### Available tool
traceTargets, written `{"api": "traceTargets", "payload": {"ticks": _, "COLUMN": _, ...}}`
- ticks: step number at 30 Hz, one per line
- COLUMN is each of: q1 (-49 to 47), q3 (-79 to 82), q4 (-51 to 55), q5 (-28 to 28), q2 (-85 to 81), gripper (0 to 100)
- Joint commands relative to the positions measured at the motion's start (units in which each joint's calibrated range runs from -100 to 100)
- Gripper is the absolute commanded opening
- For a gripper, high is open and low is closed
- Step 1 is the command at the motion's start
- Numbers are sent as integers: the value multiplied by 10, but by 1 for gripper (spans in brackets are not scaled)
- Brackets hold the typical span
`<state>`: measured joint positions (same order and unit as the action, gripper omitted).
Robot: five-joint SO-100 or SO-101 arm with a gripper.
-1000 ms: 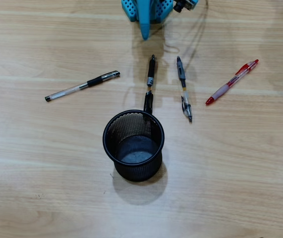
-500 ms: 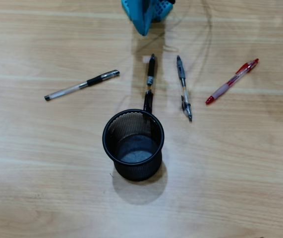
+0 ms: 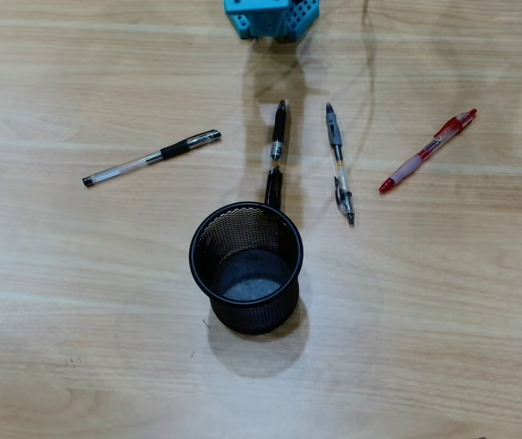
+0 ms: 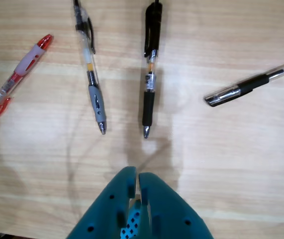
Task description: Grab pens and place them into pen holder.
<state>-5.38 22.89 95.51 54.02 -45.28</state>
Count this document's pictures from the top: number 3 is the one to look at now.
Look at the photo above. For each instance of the capped clear gel pen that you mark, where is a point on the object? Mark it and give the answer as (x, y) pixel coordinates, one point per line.
(141, 160)

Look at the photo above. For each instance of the blue perforated robot base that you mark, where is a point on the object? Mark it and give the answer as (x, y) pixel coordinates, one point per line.
(265, 18)

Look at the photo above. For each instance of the red retractable pen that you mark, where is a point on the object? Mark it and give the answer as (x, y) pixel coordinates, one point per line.
(407, 170)

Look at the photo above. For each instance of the grey grip clear pen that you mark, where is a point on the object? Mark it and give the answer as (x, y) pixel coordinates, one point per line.
(336, 137)

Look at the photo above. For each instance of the black retractable pen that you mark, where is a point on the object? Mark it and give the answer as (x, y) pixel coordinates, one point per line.
(279, 128)

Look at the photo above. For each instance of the black mesh pen holder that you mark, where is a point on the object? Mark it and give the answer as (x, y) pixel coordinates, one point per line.
(251, 320)

